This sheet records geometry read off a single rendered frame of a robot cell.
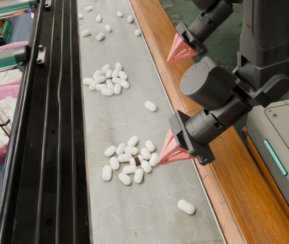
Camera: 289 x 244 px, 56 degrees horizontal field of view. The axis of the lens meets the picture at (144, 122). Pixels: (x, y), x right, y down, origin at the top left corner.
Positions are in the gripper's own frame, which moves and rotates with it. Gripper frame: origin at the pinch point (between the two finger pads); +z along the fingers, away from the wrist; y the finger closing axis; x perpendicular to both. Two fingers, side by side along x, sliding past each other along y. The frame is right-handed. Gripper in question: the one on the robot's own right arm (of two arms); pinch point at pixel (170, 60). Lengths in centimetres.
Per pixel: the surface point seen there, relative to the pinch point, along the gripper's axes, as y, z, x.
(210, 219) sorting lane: 42.1, 8.8, 4.0
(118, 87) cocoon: -1.2, 16.2, -5.5
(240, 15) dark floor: -163, -29, 132
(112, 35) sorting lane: -36.4, 15.9, -3.2
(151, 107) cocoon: 10.0, 10.7, -0.4
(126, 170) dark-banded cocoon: 27.6, 18.3, -6.5
